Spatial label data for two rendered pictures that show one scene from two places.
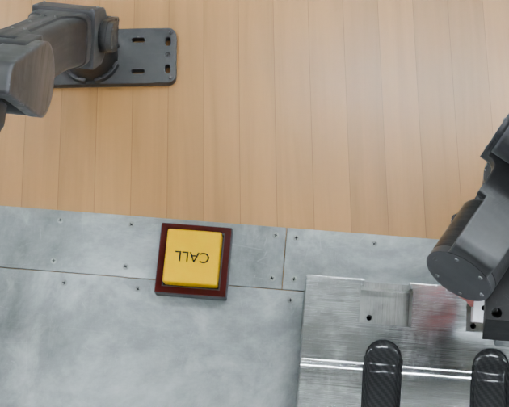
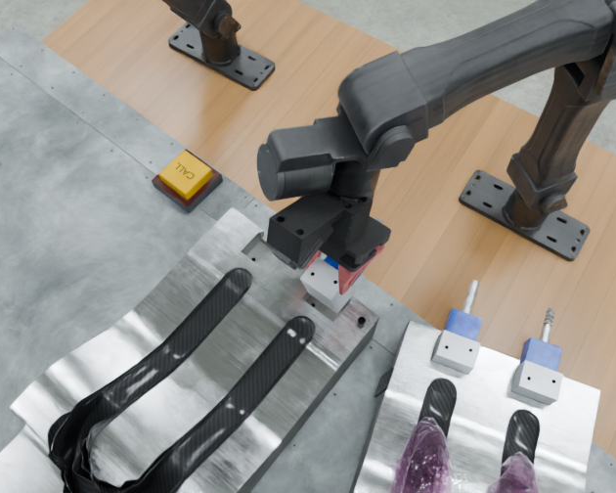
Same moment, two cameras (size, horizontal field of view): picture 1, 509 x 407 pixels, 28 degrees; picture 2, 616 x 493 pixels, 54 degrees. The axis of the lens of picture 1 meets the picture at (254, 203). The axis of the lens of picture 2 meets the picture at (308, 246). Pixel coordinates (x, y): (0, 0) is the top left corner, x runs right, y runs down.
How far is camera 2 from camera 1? 0.47 m
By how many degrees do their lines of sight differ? 15
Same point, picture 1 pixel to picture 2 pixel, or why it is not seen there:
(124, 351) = (111, 203)
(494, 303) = (285, 214)
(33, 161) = (149, 84)
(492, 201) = (317, 129)
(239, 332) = (182, 234)
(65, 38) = not seen: outside the picture
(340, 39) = not seen: hidden behind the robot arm
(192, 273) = (177, 179)
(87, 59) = (198, 18)
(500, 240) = (301, 149)
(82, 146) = (180, 92)
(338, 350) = (215, 259)
